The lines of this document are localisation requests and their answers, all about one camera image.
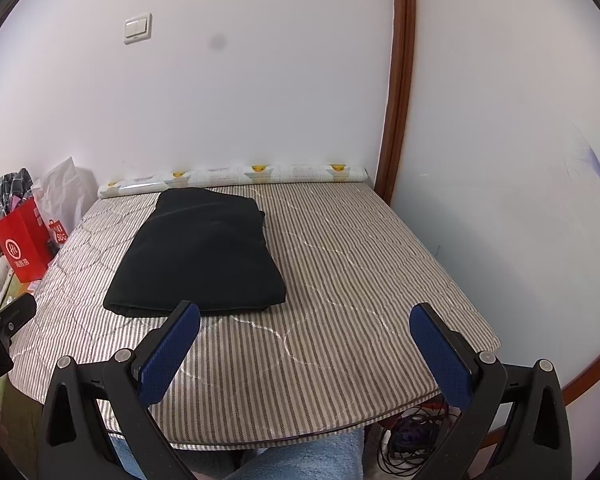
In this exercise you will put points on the white light switch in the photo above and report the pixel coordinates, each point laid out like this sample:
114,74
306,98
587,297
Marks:
138,29

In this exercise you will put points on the small red white bag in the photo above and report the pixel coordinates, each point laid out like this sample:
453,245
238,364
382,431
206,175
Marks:
58,237

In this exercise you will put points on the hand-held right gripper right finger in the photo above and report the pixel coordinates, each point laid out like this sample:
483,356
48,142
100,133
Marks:
442,355

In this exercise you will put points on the duck print paper roll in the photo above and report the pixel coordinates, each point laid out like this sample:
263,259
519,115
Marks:
290,174

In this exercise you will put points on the white plastic bag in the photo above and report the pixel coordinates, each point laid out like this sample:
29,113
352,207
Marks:
67,195

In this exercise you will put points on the plaid cloth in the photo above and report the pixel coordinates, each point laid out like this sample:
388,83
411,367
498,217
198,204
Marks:
7,190

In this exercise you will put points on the black sweatshirt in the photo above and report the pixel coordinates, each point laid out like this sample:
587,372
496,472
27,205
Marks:
200,255

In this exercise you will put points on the red paper bag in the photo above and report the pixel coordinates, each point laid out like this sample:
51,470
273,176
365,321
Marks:
20,245

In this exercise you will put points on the brown wooden door frame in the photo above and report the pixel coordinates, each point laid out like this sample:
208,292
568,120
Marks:
402,60

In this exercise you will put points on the striped quilted mat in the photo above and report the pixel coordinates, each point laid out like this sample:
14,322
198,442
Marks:
355,310

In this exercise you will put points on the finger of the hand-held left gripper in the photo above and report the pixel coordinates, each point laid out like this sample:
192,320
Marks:
15,312

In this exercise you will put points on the white dotted cloth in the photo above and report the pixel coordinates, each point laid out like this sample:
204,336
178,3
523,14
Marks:
1,272

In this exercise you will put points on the brown wooden baseboard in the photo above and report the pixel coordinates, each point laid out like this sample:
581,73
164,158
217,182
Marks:
580,392

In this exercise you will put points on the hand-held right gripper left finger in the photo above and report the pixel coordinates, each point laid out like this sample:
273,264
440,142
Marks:
170,350

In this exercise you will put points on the person's blue fleece pants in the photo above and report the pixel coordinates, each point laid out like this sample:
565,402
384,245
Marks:
305,455

